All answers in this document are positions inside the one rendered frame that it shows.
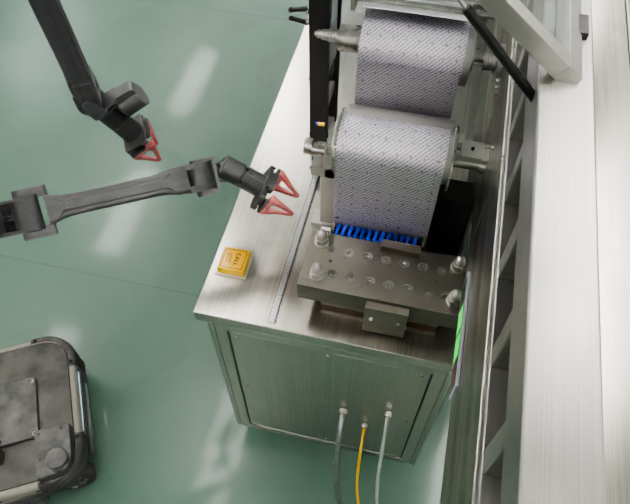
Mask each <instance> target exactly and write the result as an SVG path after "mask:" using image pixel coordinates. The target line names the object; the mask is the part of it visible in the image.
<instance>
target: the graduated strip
mask: <svg viewBox="0 0 630 504"><path fill-rule="evenodd" d="M319 179H320V176H317V175H313V177H312V180H311V183H310V186H309V190H308V193H307V196H306V199H305V202H304V206H303V209H302V212H301V215H300V219H299V222H298V225H297V228H296V232H295V235H294V238H293V241H292V244H291V248H290V251H289V254H288V257H287V261H286V264H285V267H284V270H283V273H282V277H281V280H280V283H279V286H278V290H277V293H276V296H275V299H274V302H273V306H272V309H271V312H270V315H269V319H268V322H267V323H272V324H276V322H277V319H278V316H279V312H280V309H281V306H282V303H283V299H284V296H285V293H286V289H287V286H288V283H289V279H290V276H291V273H292V269H293V266H294V263H295V259H296V256H297V253H298V249H299V246H300V243H301V239H302V236H303V233H304V229H305V226H306V223H307V219H308V216H309V213H310V209H311V206H312V203H313V199H314V196H315V193H316V189H317V186H318V183H319Z"/></svg>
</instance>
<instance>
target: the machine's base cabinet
mask: <svg viewBox="0 0 630 504"><path fill-rule="evenodd" d="M207 323H208V326H209V329H210V333H211V336H212V340H213V343H214V346H215V350H216V353H217V356H218V360H219V363H220V367H221V370H222V373H223V377H224V380H225V384H226V387H227V390H228V394H229V397H230V400H231V404H232V407H233V411H234V414H235V417H236V421H237V424H239V425H244V426H249V427H253V428H257V429H262V430H266V431H270V432H275V433H279V434H283V435H288V436H292V437H296V438H301V439H305V440H309V441H314V442H318V443H322V444H327V445H331V446H335V442H336V435H337V428H338V422H339V416H340V415H339V414H338V411H339V409H340V408H344V409H347V410H348V415H347V416H345V421H344V427H343V433H342V440H341V448H344V449H348V450H353V451H357V452H359V448H360V441H361V435H362V430H363V429H361V424H362V423H366V424H368V429H367V430H365V435H364V441H363V448H362V453H366V454H370V455H374V456H379V454H380V448H381V443H382V437H383V431H384V425H385V419H386V418H385V417H384V413H385V411H390V412H392V413H393V414H392V418H391V419H389V425H388V430H387V436H386V442H385V448H384V454H383V458H387V459H392V460H396V461H400V462H405V463H410V464H413V465H414V464H415V462H416V460H417V458H418V455H419V453H420V451H421V449H422V446H423V444H424V442H425V440H426V438H427V435H428V433H429V431H430V429H431V426H432V424H433V422H434V420H435V418H436V415H437V413H438V411H439V409H440V406H441V404H442V402H443V400H444V397H445V395H446V393H447V391H448V389H449V386H450V384H451V376H452V373H450V372H445V371H440V370H436V369H431V368H426V367H421V366H417V365H412V364H407V363H402V362H398V361H393V360H388V359H383V358H379V357H374V356H369V355H364V354H360V353H355V352H350V351H345V350H341V349H336V348H331V347H326V346H322V345H317V344H312V343H307V342H303V341H298V340H293V339H288V338H284V337H279V336H274V335H269V334H265V333H260V332H255V331H250V330H246V329H241V328H236V327H231V326H227V325H222V324H217V323H212V322H208V321H207Z"/></svg>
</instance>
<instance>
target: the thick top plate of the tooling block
mask: <svg viewBox="0 0 630 504"><path fill-rule="evenodd" d="M316 233H317V231H314V230H313V231H312V234H311V237H310V240H309V244H308V247H307V251H306V254H305V258H304V261H303V264H302V268H301V271H300V275H299V278H298V282H297V297H300V298H305V299H310V300H315V301H320V302H325V303H330V304H334V305H339V306H344V307H349V308H354V309H359V310H365V305H366V301H372V302H377V303H382V304H387V305H392V306H397V307H402V308H407V309H409V315H408V319H409V320H414V321H419V322H424V323H429V324H434V325H439V326H444V327H449V328H454V329H457V325H458V316H459V308H460V307H459V308H457V309H452V308H450V307H448V306H447V304H446V298H447V297H448V295H449V294H450V293H451V291H452V290H454V289H458V290H460V291H462V287H463V285H464V282H465V279H466V270H467V266H466V270H465V272H464V273H463V274H455V273H453V272H452V271H451V269H450V265H451V263H452V261H453V260H454V259H455V258H456V257H453V256H447V255H442V254H437V253H431V252H426V251H421V253H420V258H416V257H410V256H405V255H400V254H395V253H389V252H384V251H380V248H381V243H378V242H373V241H367V240H362V239H356V238H351V237H346V236H340V235H335V234H330V236H329V237H328V238H329V245H328V246H327V247H325V248H318V247H317V246H315V244H314V240H315V235H316ZM315 262H319V263H321V265H322V267H323V270H324V273H325V276H324V279H323V280H321V281H318V282H316V281H313V280H311V279H310V277H309V272H310V268H311V266H312V264H313V263H315Z"/></svg>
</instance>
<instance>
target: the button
mask: <svg viewBox="0 0 630 504"><path fill-rule="evenodd" d="M250 258H251V252H250V251H248V250H243V249H237V248H232V247H227V246H225V248H224V251H223V253H222V256H221V259H220V261H219V264H218V266H217V269H218V272H220V273H225V274H230V275H235V276H241V277H244V275H245V272H246V269H247V266H248V263H249V260H250Z"/></svg>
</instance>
